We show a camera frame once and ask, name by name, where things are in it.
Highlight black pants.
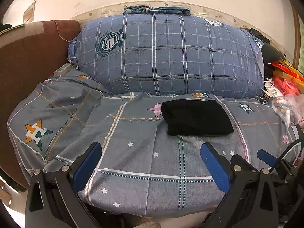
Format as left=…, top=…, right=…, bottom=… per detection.
left=161, top=99, right=234, bottom=136

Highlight white plastic bag clutter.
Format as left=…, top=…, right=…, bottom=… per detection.
left=263, top=76, right=303, bottom=129

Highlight grey star-patterned bed quilt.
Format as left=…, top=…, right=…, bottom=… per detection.
left=7, top=70, right=303, bottom=216

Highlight red packaging clutter pile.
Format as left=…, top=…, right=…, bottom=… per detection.
left=271, top=59, right=303, bottom=96

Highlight black bag on headboard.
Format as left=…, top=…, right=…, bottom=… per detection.
left=243, top=28, right=285, bottom=64

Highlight blue plaid bedding bundle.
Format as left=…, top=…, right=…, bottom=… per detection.
left=67, top=14, right=264, bottom=98

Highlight black cable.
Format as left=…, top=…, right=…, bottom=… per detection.
left=269, top=137, right=304, bottom=173

